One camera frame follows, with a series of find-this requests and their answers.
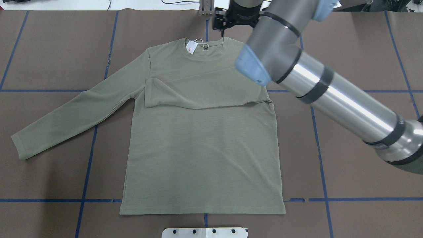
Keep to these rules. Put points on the olive green long-sleeve shirt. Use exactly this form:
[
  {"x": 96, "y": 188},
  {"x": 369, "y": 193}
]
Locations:
[{"x": 203, "y": 136}]

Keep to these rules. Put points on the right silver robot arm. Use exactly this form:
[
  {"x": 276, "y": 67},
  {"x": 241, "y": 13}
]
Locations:
[{"x": 271, "y": 54}]

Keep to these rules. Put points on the white shirt price tag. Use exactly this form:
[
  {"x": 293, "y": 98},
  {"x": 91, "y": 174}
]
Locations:
[{"x": 192, "y": 45}]

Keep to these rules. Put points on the white pedestal base plate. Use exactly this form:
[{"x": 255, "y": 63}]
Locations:
[{"x": 206, "y": 232}]

